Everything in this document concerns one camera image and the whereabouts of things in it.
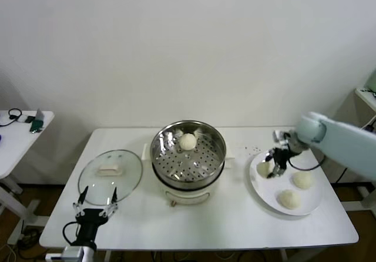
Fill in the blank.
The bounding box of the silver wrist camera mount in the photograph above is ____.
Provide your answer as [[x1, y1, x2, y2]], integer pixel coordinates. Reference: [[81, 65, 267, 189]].
[[273, 129, 291, 146], [45, 246, 82, 262]]

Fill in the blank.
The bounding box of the white round plate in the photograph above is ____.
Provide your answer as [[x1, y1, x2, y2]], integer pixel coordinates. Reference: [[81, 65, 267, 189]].
[[249, 150, 323, 217]]

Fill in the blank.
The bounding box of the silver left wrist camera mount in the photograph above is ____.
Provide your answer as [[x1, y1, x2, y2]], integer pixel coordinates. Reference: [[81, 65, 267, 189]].
[[45, 246, 82, 262]]

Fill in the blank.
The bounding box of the black earphone cable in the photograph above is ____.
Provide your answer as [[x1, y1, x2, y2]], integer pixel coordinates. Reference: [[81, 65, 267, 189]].
[[0, 108, 23, 127]]

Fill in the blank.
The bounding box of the round glass pot lid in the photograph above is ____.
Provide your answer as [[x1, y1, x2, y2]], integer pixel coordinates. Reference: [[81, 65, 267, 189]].
[[78, 149, 144, 206]]

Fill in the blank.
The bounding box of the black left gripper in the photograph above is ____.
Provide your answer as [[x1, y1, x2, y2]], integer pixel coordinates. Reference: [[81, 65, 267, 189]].
[[72, 185, 118, 244]]

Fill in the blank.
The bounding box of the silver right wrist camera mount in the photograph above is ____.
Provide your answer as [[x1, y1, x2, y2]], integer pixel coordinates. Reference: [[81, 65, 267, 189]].
[[273, 129, 291, 146]]

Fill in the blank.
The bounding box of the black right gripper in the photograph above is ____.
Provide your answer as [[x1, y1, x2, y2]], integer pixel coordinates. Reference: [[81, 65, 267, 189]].
[[263, 147, 294, 180]]

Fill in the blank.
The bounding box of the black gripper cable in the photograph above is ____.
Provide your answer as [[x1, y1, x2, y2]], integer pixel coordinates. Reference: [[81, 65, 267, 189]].
[[286, 144, 327, 172], [62, 220, 82, 245]]

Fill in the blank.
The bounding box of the white steamed baozi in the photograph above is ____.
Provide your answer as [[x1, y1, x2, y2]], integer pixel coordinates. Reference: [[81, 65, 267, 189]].
[[277, 189, 303, 210], [256, 162, 273, 178], [179, 133, 197, 151], [293, 172, 314, 190]]

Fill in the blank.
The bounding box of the white side table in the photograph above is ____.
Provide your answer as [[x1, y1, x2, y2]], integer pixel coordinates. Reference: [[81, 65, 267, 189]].
[[0, 110, 55, 245]]

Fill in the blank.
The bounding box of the thin white cable loop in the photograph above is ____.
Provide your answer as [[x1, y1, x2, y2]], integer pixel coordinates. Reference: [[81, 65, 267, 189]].
[[0, 243, 18, 262]]

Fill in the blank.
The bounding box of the stainless steel steamer basket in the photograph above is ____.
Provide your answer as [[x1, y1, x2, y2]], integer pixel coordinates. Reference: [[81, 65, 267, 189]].
[[142, 120, 237, 184]]

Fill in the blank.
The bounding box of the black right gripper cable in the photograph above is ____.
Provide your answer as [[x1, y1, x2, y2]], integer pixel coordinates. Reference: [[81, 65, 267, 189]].
[[286, 144, 327, 172]]

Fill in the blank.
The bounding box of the mint green appliance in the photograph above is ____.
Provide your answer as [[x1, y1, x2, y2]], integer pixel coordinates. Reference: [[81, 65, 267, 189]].
[[367, 69, 376, 92]]

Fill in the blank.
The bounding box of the white shelf table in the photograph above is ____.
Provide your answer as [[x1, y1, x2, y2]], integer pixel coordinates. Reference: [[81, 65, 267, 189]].
[[342, 88, 376, 213]]

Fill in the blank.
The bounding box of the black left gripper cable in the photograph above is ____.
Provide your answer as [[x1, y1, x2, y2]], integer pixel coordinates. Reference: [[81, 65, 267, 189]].
[[62, 220, 82, 245]]

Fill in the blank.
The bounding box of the black tangled cable bundle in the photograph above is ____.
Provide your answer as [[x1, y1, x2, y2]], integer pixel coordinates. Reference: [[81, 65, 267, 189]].
[[16, 219, 49, 262]]

